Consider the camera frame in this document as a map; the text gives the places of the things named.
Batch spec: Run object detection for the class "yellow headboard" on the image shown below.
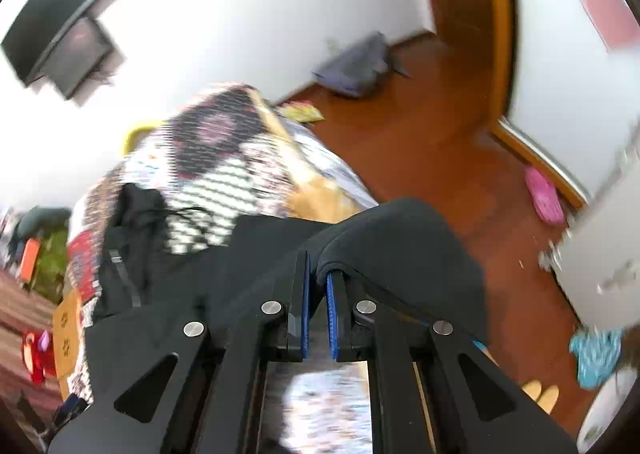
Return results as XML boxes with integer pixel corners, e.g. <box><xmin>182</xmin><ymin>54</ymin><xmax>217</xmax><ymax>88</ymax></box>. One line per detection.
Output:
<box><xmin>121</xmin><ymin>121</ymin><xmax>167</xmax><ymax>155</ymax></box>

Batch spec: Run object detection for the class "grey bag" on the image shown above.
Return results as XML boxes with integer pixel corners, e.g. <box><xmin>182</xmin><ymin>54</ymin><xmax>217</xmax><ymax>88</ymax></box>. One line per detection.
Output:
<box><xmin>311</xmin><ymin>32</ymin><xmax>411</xmax><ymax>99</ymax></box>

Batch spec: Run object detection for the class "red toy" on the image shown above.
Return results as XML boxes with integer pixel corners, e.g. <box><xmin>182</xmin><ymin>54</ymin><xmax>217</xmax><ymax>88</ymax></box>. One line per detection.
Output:
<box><xmin>20</xmin><ymin>331</ymin><xmax>59</xmax><ymax>385</ymax></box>

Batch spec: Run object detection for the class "green cloth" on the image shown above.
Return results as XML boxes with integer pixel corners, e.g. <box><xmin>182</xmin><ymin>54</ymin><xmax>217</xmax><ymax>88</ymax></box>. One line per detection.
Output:
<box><xmin>30</xmin><ymin>228</ymin><xmax>71</xmax><ymax>305</ymax></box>

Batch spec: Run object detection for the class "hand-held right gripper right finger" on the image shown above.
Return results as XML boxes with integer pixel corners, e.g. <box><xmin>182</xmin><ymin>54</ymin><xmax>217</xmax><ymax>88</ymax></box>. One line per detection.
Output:
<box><xmin>326</xmin><ymin>271</ymin><xmax>579</xmax><ymax>454</ymax></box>

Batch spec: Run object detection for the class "orange box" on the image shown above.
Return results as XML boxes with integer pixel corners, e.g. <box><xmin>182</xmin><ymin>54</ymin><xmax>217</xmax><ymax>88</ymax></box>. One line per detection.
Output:
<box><xmin>18</xmin><ymin>238</ymin><xmax>41</xmax><ymax>285</ymax></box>

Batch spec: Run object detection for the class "pink slipper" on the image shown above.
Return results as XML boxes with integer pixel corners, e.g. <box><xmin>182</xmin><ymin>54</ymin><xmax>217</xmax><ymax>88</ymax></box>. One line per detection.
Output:
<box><xmin>523</xmin><ymin>166</ymin><xmax>566</xmax><ymax>225</ymax></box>

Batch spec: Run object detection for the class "pair of yellow slippers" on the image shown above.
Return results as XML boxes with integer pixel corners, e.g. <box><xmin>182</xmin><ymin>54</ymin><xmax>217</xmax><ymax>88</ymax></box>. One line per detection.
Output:
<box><xmin>520</xmin><ymin>378</ymin><xmax>561</xmax><ymax>418</ymax></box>

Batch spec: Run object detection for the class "brown wooden cabinet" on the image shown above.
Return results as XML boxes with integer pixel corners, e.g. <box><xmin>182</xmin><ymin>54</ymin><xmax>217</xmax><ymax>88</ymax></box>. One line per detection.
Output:
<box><xmin>412</xmin><ymin>0</ymin><xmax>589</xmax><ymax>211</ymax></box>

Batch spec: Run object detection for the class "white sliding door pink decal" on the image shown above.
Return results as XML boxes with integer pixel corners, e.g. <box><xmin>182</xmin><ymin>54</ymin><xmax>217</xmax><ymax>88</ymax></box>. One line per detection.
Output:
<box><xmin>506</xmin><ymin>0</ymin><xmax>640</xmax><ymax>199</ymax></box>

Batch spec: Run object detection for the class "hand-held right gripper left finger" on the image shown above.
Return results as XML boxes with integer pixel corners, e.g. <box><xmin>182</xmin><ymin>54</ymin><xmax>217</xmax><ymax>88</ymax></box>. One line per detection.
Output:
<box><xmin>47</xmin><ymin>250</ymin><xmax>312</xmax><ymax>454</ymax></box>

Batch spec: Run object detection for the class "yellow snack packet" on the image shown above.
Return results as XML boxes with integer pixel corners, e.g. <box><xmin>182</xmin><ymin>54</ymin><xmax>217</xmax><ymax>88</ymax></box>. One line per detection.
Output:
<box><xmin>277</xmin><ymin>102</ymin><xmax>326</xmax><ymax>125</ymax></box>

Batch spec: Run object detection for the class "white round container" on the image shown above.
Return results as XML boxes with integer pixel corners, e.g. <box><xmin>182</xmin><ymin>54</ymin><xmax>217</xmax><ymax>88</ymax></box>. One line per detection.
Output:
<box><xmin>576</xmin><ymin>368</ymin><xmax>637</xmax><ymax>453</ymax></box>

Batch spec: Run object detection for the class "teal patterned cloth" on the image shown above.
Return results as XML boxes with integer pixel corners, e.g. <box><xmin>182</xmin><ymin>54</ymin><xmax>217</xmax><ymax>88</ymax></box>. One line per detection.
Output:
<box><xmin>569</xmin><ymin>326</ymin><xmax>624</xmax><ymax>390</ymax></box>

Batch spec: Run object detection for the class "patterned patchwork blanket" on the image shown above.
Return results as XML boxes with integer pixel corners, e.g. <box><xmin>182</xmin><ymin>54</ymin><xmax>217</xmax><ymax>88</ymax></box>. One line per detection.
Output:
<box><xmin>52</xmin><ymin>82</ymin><xmax>381</xmax><ymax>453</ymax></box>

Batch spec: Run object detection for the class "black garment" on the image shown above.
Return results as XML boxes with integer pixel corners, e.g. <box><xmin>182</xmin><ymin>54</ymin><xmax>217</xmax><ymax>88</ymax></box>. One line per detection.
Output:
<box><xmin>92</xmin><ymin>183</ymin><xmax>489</xmax><ymax>351</ymax></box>

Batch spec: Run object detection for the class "white cabinet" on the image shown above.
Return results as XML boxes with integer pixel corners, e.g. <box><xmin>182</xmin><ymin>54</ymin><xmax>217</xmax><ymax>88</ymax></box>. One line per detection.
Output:
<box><xmin>539</xmin><ymin>124</ymin><xmax>640</xmax><ymax>331</ymax></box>

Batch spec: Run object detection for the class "black wall television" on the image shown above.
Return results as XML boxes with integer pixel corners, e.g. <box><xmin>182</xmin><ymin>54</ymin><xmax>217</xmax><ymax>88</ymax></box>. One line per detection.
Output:
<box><xmin>0</xmin><ymin>0</ymin><xmax>124</xmax><ymax>102</ymax></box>

